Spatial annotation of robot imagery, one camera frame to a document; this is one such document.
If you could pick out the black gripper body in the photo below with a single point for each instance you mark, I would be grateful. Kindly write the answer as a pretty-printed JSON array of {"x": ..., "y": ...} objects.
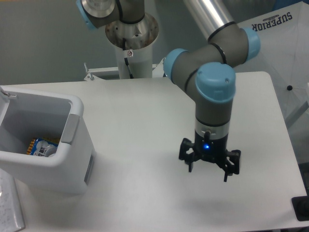
[{"x": 213, "y": 151}]

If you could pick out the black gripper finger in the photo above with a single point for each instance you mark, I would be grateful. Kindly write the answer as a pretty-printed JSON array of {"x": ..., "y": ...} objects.
[
  {"x": 188, "y": 153},
  {"x": 230, "y": 163}
]

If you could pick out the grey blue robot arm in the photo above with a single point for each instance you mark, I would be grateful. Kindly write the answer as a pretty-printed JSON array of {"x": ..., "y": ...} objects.
[{"x": 207, "y": 75}]

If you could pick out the white plastic trash can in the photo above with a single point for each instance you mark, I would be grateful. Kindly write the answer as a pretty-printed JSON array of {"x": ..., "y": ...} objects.
[{"x": 26, "y": 114}]

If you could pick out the black device at edge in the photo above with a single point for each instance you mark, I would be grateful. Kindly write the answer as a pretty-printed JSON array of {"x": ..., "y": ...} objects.
[{"x": 301, "y": 207}]

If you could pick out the white umbrella with lettering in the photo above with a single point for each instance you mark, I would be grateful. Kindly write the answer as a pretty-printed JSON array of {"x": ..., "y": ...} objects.
[{"x": 284, "y": 53}]

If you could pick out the blue orange snack package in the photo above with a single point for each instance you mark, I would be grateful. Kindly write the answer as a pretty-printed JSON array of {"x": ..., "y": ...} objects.
[{"x": 43, "y": 147}]

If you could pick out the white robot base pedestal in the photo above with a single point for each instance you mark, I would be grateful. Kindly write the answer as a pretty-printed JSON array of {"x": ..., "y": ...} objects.
[{"x": 133, "y": 45}]

